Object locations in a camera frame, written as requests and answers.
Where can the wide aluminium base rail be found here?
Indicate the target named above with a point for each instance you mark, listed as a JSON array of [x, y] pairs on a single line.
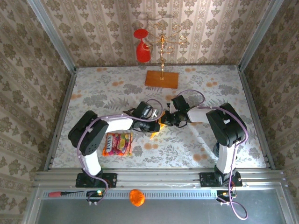
[[158, 177]]

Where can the grey metal sheet panel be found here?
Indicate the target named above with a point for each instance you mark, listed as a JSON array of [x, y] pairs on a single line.
[[175, 212]]

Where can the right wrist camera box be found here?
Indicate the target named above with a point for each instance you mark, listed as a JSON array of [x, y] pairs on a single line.
[[178, 102]]

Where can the gold glass rack stand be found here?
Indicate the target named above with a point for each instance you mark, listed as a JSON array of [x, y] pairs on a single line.
[[161, 80]]

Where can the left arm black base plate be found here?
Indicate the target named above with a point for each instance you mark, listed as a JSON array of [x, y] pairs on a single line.
[[112, 179]]

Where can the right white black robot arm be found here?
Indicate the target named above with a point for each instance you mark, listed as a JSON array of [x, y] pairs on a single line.
[[224, 123]]

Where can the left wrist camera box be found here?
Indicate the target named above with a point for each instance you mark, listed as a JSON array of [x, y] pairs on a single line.
[[143, 109]]

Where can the dark blue cup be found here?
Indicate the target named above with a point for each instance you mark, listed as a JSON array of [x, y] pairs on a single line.
[[215, 149]]

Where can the red wine glass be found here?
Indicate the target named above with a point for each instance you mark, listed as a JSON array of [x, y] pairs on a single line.
[[142, 52]]

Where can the floral tablecloth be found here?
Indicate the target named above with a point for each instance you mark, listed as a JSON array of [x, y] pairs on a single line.
[[163, 151]]

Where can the orange mesh ball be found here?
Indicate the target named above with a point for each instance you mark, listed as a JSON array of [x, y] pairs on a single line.
[[137, 198]]

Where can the colourful candy bag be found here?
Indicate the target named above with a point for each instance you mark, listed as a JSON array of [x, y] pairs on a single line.
[[118, 144]]

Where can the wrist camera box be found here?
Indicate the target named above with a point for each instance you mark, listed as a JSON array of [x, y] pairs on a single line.
[[178, 102], [143, 109]]

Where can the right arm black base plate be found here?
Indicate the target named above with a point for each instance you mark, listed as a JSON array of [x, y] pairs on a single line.
[[205, 179]]

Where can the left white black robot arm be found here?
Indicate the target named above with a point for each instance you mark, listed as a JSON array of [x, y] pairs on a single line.
[[88, 135]]

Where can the aluminium side rail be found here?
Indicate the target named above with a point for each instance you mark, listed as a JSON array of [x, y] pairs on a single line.
[[248, 93], [62, 116]]

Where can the aluminium corner post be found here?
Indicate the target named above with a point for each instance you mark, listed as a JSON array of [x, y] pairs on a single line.
[[258, 35], [52, 35]]

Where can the small circuit board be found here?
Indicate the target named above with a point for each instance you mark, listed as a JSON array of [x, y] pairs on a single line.
[[98, 192], [224, 193]]

